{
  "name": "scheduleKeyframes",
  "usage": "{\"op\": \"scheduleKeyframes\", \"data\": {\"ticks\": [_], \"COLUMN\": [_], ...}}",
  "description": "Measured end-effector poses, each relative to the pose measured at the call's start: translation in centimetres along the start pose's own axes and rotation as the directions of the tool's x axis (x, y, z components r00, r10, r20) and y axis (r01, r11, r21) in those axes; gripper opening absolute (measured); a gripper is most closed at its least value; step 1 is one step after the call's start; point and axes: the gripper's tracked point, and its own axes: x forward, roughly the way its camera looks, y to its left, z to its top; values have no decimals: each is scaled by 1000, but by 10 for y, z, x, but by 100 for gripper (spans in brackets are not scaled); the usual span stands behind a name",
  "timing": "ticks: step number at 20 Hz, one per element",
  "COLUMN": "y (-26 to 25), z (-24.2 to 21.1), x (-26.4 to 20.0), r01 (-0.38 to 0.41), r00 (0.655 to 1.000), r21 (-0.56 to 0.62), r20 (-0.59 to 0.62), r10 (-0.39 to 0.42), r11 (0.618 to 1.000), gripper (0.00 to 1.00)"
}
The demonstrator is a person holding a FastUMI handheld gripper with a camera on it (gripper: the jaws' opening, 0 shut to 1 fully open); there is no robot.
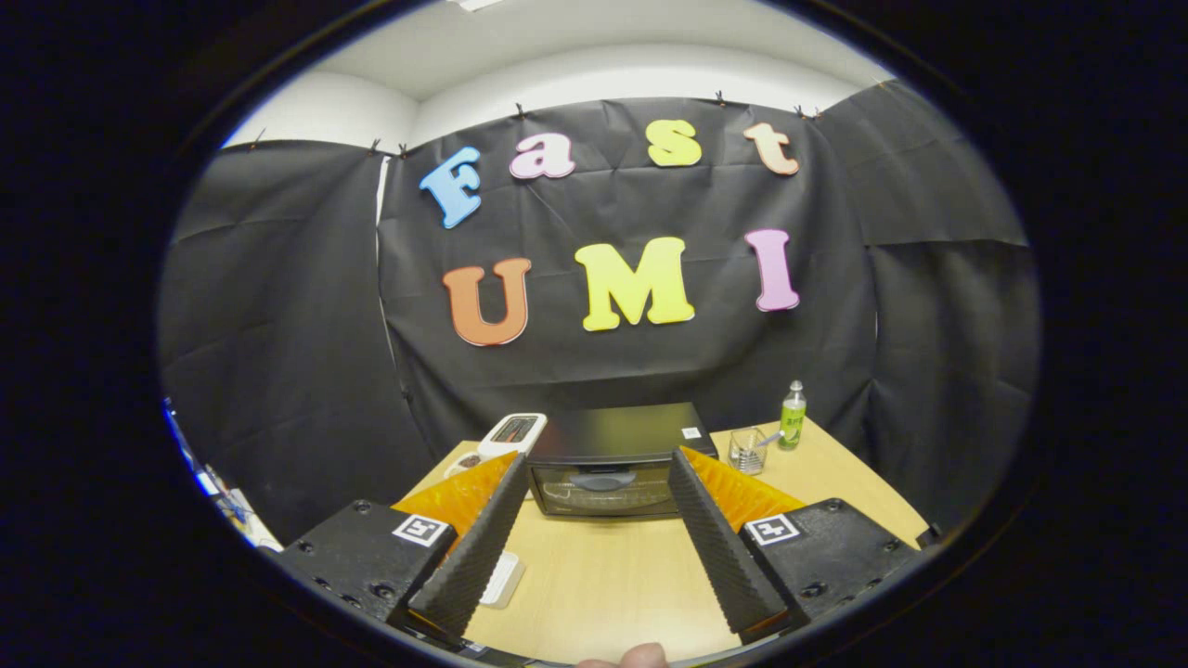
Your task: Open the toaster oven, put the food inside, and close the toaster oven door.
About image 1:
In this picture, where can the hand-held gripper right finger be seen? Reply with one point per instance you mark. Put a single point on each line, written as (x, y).
(724, 557)

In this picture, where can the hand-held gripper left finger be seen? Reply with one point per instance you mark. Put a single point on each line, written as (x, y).
(473, 557)

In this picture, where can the black toaster oven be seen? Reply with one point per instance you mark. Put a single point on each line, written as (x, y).
(613, 431)

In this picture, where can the white pop-up toaster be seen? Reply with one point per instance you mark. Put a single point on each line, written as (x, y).
(515, 431)

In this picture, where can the small white plate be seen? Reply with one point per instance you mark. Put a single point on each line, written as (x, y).
(506, 577)

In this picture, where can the small white dish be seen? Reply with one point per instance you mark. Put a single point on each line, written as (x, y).
(464, 462)

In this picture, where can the clear drinking glass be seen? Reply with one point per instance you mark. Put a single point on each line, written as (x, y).
(745, 453)

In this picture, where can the green label drink bottle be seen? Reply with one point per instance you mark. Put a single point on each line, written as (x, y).
(793, 422)

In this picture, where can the colourful printed papers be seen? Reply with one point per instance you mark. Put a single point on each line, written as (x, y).
(227, 501)

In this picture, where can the row of small cloth clips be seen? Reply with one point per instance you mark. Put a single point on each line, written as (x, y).
(520, 110)

